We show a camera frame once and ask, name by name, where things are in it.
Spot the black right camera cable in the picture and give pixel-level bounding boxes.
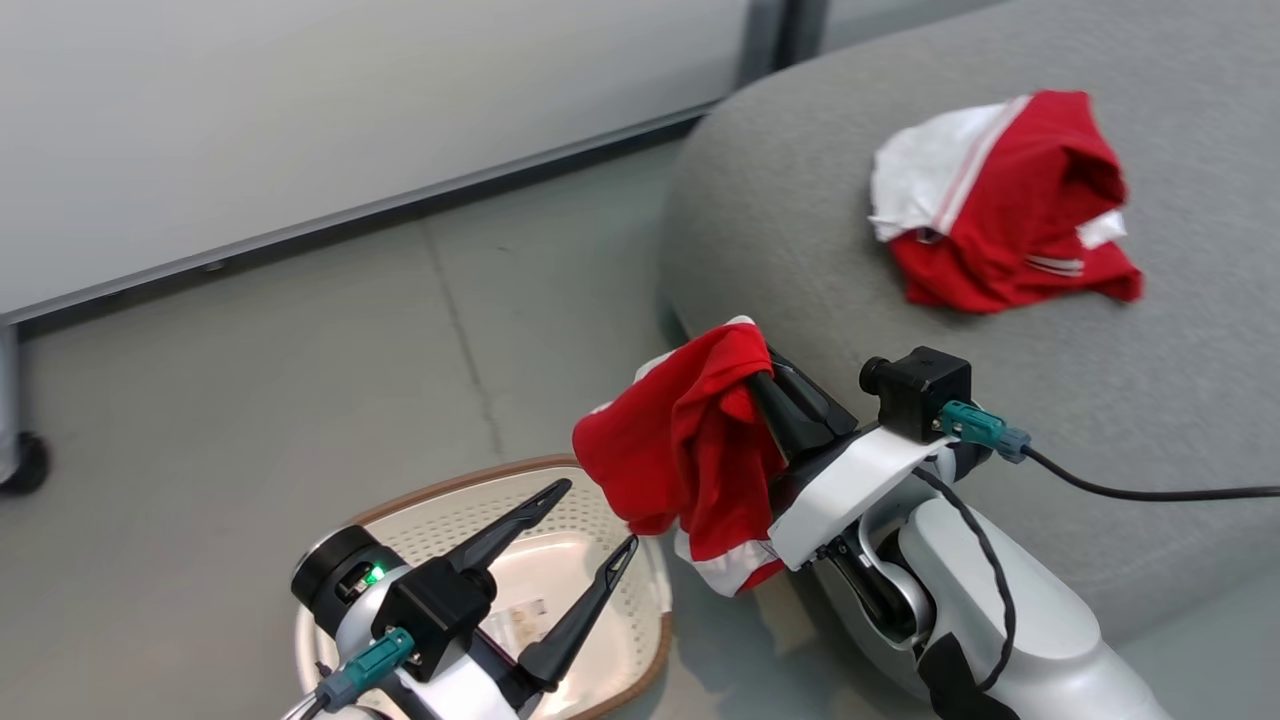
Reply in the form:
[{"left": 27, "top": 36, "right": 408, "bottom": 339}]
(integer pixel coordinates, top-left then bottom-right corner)
[{"left": 1020, "top": 445, "right": 1280, "bottom": 502}]

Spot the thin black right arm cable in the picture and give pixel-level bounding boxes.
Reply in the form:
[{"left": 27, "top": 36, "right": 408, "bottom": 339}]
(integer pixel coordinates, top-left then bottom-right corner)
[{"left": 915, "top": 465, "right": 1017, "bottom": 693}]

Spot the red garment white striped trim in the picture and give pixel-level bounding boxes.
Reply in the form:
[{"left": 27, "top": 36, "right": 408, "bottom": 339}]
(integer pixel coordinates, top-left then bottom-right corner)
[{"left": 868, "top": 90, "right": 1144, "bottom": 315}]

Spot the large white partition panel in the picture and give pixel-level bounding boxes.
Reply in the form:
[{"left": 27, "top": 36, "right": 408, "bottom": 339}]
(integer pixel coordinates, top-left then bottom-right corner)
[{"left": 0, "top": 0, "right": 791, "bottom": 327}]

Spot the red jersey with black print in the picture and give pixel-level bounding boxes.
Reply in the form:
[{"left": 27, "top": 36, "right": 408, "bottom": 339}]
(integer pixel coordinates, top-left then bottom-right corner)
[{"left": 572, "top": 316, "right": 791, "bottom": 598}]

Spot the white perforated laundry basket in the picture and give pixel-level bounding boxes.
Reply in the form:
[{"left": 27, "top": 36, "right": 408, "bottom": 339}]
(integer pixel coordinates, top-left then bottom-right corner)
[{"left": 295, "top": 455, "right": 673, "bottom": 720}]

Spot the black caster wheel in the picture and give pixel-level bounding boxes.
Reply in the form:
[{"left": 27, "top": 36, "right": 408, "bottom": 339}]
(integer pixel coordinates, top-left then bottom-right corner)
[{"left": 0, "top": 432, "right": 51, "bottom": 496}]

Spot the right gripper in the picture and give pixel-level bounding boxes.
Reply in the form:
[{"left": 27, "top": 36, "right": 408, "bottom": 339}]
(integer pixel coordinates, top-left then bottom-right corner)
[{"left": 745, "top": 347, "right": 961, "bottom": 571}]

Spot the teal left camera connector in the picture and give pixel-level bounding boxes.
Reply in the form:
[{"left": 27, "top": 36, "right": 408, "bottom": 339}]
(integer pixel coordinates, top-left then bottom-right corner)
[{"left": 320, "top": 628, "right": 416, "bottom": 706}]

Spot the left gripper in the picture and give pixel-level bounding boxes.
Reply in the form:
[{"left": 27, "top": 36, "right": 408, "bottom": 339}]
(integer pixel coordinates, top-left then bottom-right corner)
[{"left": 290, "top": 478, "right": 639, "bottom": 720}]

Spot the teal camera connector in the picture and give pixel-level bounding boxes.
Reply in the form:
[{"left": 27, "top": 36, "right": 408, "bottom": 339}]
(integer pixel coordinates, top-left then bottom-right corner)
[
  {"left": 320, "top": 628, "right": 416, "bottom": 706},
  {"left": 940, "top": 400, "right": 1031, "bottom": 463}
]

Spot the grey partition leg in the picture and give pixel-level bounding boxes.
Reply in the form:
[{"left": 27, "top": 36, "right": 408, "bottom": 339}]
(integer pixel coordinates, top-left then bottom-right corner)
[{"left": 0, "top": 325, "right": 21, "bottom": 483}]

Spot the teal right camera connector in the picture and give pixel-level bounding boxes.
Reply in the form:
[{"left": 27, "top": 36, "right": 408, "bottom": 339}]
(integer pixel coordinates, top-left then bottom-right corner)
[{"left": 940, "top": 400, "right": 1031, "bottom": 463}]

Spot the grey fabric sofa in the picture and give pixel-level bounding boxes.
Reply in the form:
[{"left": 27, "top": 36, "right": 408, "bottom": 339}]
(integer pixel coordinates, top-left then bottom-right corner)
[{"left": 655, "top": 0, "right": 1280, "bottom": 701}]

